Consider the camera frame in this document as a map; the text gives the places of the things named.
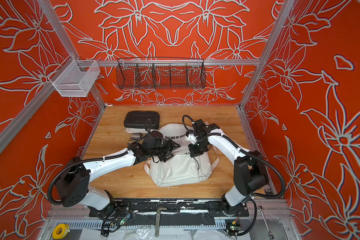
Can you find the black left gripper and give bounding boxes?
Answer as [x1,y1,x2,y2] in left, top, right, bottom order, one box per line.
[149,137,182,161]

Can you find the white student backpack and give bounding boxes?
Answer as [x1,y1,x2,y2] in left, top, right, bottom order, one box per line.
[144,123,220,187]

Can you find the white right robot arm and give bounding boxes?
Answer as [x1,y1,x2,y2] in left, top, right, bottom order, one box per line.
[182,115,287,216]

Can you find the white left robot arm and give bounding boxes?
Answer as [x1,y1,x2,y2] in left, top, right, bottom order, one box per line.
[47,130,181,211]

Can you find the steel ball valve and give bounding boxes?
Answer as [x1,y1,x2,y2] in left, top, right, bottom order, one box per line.
[130,133,142,141]

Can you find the black plastic tool case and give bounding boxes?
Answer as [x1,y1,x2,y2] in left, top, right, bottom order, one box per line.
[124,111,160,130]

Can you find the steel wrench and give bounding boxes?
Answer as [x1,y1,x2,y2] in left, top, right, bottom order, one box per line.
[258,206,275,240]

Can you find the yellow tape roll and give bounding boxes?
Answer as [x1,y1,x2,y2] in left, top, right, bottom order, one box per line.
[52,224,70,240]

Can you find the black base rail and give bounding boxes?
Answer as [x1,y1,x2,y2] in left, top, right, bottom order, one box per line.
[90,198,249,217]

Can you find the metal clamp handle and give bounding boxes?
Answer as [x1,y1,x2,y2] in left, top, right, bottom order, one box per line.
[155,206,167,237]

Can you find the black wire wall basket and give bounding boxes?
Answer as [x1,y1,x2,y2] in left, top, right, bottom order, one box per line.
[116,58,207,90]

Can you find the white wire wall basket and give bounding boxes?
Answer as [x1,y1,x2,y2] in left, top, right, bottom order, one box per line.
[49,60,100,97]

